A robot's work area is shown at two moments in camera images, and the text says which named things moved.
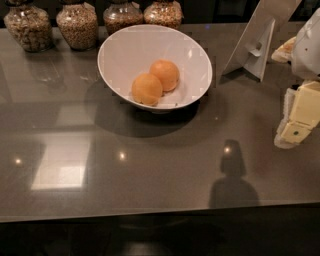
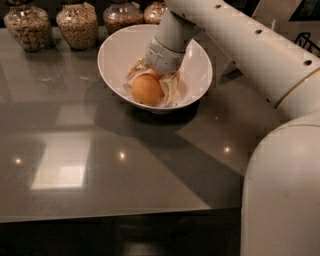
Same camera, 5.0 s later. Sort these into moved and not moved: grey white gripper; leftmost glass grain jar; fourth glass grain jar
Moved: grey white gripper
Not moved: fourth glass grain jar; leftmost glass grain jar
